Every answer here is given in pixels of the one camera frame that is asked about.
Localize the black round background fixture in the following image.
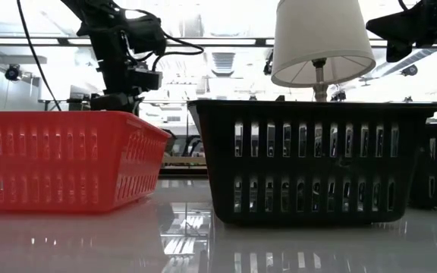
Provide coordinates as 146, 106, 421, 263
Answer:
400, 64, 419, 77
5, 64, 21, 81

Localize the red plastic slotted basket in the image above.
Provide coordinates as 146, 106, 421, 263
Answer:
0, 110, 172, 214

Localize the white glossy table sheet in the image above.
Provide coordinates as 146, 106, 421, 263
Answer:
0, 177, 437, 273

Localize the white shade table lamp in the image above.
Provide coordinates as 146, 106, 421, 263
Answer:
270, 0, 377, 102

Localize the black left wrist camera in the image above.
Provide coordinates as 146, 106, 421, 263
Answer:
127, 67, 164, 92

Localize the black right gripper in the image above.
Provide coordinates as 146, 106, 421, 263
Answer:
366, 0, 437, 64

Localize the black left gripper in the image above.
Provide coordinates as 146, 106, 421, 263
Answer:
90, 56, 143, 115

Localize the wooden shelf with wire frame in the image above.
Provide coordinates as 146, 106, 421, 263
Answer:
159, 130, 209, 177

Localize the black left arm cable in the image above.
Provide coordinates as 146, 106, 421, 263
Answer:
15, 0, 63, 112

